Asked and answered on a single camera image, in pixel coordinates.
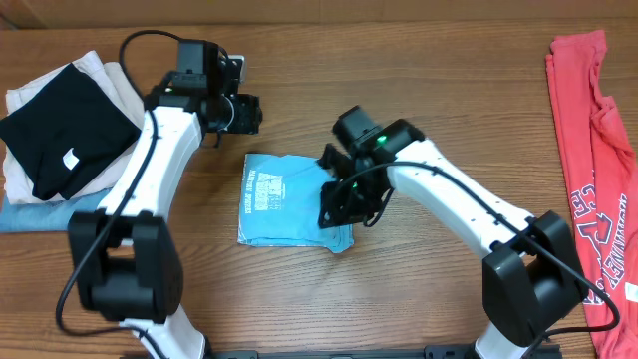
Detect light blue printed t-shirt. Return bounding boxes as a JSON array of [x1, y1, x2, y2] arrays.
[[237, 154, 354, 253]]

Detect red t-shirt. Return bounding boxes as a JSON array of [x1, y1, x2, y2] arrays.
[[545, 30, 637, 358]]

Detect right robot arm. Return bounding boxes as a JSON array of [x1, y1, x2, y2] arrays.
[[318, 107, 587, 358]]

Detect left black cable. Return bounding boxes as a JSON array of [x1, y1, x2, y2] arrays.
[[54, 29, 238, 359]]

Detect folded beige garment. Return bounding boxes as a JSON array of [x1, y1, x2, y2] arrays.
[[3, 50, 144, 204]]

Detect folded blue jeans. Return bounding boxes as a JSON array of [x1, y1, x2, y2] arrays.
[[1, 188, 111, 233]]

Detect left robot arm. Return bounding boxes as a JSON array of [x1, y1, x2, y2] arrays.
[[55, 39, 262, 358]]

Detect folded black garment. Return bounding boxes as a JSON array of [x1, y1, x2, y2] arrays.
[[1, 64, 141, 200]]

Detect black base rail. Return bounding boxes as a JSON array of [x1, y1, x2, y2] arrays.
[[121, 343, 563, 359]]

